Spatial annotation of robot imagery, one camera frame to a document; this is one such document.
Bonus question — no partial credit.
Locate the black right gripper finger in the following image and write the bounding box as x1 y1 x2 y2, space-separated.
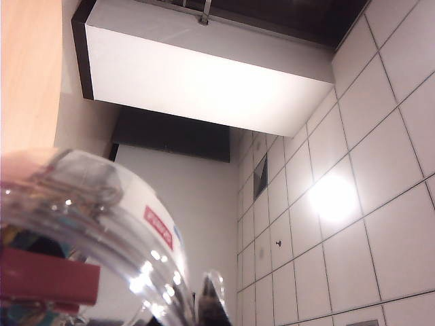
194 269 232 326

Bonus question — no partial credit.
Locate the clear plastic clip jar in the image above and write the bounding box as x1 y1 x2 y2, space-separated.
0 147 196 326

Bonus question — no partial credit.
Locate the ceiling air vent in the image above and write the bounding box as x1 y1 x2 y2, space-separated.
252 151 269 198

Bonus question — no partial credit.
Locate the round ceiling light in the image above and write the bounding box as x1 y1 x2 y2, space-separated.
305 172 362 225

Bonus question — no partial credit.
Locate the white cabinet with dark trim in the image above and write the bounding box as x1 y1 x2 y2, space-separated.
71 0 334 139

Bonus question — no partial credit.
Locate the steel window railing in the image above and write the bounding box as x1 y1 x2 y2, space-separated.
145 0 213 26

